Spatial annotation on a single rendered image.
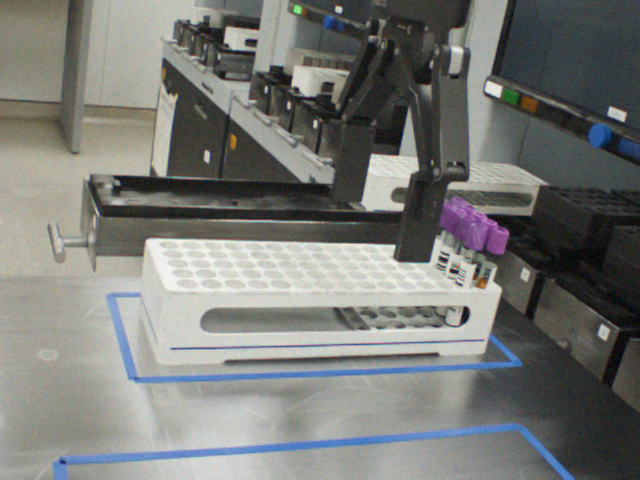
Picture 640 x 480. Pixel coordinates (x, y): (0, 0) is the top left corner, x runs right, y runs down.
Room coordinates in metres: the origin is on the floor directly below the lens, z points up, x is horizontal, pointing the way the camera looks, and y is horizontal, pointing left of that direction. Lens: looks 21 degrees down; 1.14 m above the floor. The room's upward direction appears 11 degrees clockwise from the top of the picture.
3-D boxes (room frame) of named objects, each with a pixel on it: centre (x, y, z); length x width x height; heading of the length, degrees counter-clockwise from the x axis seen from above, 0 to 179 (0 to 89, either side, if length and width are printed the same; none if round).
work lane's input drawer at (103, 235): (1.04, 0.01, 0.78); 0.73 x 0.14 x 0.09; 117
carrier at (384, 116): (1.52, -0.05, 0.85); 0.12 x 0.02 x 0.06; 27
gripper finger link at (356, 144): (0.71, -0.01, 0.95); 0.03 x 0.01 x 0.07; 115
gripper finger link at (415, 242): (0.58, -0.06, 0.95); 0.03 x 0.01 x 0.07; 115
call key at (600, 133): (0.97, -0.30, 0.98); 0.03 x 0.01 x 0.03; 27
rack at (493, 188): (1.12, -0.15, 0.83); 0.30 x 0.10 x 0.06; 117
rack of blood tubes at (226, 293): (0.63, 0.00, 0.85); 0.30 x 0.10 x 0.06; 115
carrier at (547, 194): (1.03, -0.30, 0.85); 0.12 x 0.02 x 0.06; 28
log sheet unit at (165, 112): (2.68, 0.65, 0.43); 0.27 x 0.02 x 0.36; 27
